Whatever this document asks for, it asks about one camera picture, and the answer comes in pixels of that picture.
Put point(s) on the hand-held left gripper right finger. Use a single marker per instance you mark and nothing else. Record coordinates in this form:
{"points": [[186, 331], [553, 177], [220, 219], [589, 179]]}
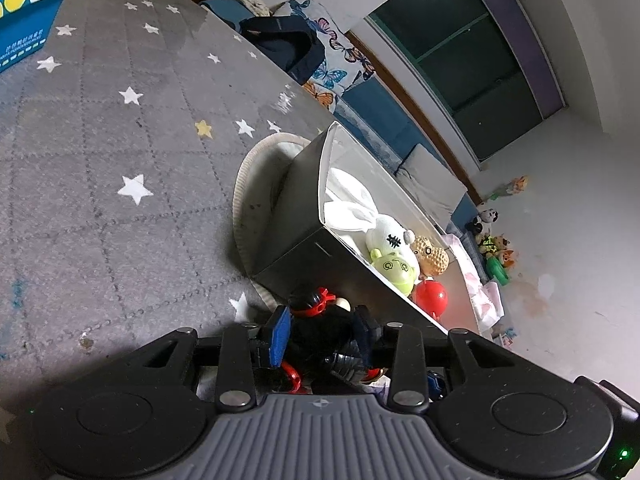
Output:
{"points": [[367, 332]]}

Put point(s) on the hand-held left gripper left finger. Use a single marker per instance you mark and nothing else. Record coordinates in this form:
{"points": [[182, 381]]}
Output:
{"points": [[280, 335]]}

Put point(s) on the black-haired doll figure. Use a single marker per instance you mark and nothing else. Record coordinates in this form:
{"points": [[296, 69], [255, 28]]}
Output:
{"points": [[320, 325]]}

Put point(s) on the green round toy figure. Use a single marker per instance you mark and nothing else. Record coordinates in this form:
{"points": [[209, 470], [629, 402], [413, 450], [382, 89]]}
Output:
{"points": [[395, 270]]}

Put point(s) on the red round toy figure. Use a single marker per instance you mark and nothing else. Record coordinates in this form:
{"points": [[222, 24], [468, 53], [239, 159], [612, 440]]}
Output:
{"points": [[430, 297]]}

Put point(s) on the beige peanut toy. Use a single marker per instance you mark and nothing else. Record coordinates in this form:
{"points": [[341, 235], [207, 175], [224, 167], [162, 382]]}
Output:
{"points": [[432, 255]]}

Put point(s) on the white plush toy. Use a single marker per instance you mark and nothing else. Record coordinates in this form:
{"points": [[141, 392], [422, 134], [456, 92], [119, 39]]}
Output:
{"points": [[385, 232]]}

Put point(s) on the white round woven tray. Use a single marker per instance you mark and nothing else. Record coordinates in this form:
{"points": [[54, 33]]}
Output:
{"points": [[260, 195]]}

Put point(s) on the pile of plush toys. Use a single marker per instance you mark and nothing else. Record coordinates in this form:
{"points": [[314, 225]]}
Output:
{"points": [[492, 250]]}

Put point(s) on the grey cushion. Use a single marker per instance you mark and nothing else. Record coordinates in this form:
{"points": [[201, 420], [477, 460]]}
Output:
{"points": [[430, 180]]}

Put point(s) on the orange green plush toy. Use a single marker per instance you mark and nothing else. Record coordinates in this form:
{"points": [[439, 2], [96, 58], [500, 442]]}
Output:
{"points": [[515, 186]]}

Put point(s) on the grey star tablecloth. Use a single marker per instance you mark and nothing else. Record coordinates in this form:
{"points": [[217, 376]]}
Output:
{"points": [[100, 160]]}

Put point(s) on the butterfly print pillow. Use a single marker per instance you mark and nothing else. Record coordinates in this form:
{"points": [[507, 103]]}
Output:
{"points": [[340, 70]]}

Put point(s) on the dark backpack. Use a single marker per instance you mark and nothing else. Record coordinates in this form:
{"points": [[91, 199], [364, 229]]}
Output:
{"points": [[285, 42]]}

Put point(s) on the green framed window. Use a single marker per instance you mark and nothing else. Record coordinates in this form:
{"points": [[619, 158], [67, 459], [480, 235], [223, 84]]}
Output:
{"points": [[475, 60]]}

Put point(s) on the grey cloth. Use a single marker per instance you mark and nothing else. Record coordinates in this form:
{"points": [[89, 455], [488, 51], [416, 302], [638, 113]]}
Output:
{"points": [[252, 4]]}

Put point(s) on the blue dotted tissue box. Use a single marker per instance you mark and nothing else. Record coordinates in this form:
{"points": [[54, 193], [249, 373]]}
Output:
{"points": [[25, 20]]}

